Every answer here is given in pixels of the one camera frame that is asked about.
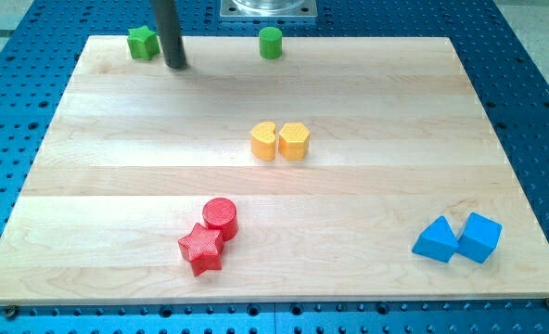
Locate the blue cube block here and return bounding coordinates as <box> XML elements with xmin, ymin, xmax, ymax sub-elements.
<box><xmin>456</xmin><ymin>212</ymin><xmax>503</xmax><ymax>263</ymax></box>

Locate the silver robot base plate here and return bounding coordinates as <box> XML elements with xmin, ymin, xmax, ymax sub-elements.
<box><xmin>219</xmin><ymin>0</ymin><xmax>318</xmax><ymax>22</ymax></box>

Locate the blue triangle block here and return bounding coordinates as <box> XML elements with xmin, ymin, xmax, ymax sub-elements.
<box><xmin>412</xmin><ymin>215</ymin><xmax>459</xmax><ymax>263</ymax></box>

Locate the red cylinder block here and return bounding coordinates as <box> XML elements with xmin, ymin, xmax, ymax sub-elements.
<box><xmin>202</xmin><ymin>198</ymin><xmax>238</xmax><ymax>241</ymax></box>

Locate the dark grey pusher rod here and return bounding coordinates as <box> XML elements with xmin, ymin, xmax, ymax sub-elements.
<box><xmin>150</xmin><ymin>0</ymin><xmax>187</xmax><ymax>70</ymax></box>

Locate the blue perforated metal table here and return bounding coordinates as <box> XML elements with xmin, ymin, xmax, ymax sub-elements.
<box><xmin>0</xmin><ymin>0</ymin><xmax>549</xmax><ymax>333</ymax></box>

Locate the green star block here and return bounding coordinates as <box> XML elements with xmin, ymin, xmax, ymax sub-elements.
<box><xmin>127</xmin><ymin>25</ymin><xmax>160</xmax><ymax>60</ymax></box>

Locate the yellow crescent block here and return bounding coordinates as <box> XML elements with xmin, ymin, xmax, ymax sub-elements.
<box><xmin>250</xmin><ymin>122</ymin><xmax>277</xmax><ymax>161</ymax></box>

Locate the red star block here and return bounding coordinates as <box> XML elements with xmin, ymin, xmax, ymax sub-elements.
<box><xmin>178</xmin><ymin>224</ymin><xmax>224</xmax><ymax>276</ymax></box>

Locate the green cylinder block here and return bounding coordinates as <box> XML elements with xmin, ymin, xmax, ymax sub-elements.
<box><xmin>259</xmin><ymin>27</ymin><xmax>283</xmax><ymax>59</ymax></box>

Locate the light wooden board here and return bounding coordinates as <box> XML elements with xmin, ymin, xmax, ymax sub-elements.
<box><xmin>0</xmin><ymin>35</ymin><xmax>549</xmax><ymax>306</ymax></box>

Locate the yellow hexagon block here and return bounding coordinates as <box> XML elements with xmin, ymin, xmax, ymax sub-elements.
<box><xmin>278</xmin><ymin>122</ymin><xmax>311</xmax><ymax>161</ymax></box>

